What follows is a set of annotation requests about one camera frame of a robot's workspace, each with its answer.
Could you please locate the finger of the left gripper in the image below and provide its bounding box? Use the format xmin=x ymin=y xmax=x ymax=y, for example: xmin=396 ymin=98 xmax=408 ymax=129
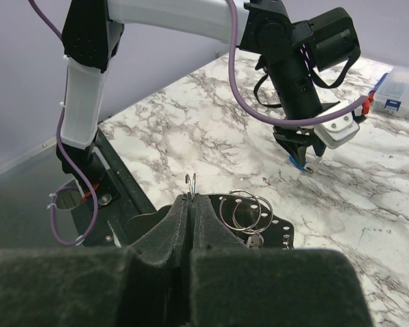
xmin=311 ymin=136 xmax=327 ymax=157
xmin=289 ymin=142 xmax=309 ymax=166

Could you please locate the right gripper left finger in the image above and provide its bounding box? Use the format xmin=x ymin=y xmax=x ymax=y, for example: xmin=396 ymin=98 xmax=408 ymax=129
xmin=0 ymin=194 xmax=190 ymax=326

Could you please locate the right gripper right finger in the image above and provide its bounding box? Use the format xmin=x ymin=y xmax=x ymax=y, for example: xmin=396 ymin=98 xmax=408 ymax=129
xmin=190 ymin=192 xmax=373 ymax=326

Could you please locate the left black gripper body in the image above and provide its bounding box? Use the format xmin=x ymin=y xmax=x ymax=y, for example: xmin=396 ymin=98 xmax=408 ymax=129
xmin=273 ymin=99 xmax=339 ymax=152

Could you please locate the metal key organizer ring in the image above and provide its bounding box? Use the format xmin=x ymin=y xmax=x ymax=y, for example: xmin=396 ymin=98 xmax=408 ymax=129
xmin=204 ymin=190 xmax=296 ymax=251

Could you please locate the small split keyring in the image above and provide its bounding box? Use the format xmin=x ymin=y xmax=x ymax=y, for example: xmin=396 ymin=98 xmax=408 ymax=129
xmin=185 ymin=173 xmax=196 ymax=200

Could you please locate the clear plastic organizer box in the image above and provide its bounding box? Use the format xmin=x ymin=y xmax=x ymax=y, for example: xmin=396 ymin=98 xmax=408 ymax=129
xmin=371 ymin=66 xmax=409 ymax=120

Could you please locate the blue handled screwdriver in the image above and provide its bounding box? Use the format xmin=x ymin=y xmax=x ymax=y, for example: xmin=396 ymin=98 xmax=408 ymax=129
xmin=367 ymin=72 xmax=389 ymax=103

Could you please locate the black mounting rail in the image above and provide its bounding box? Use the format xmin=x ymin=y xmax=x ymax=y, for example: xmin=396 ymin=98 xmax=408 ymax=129
xmin=65 ymin=130 xmax=160 ymax=247

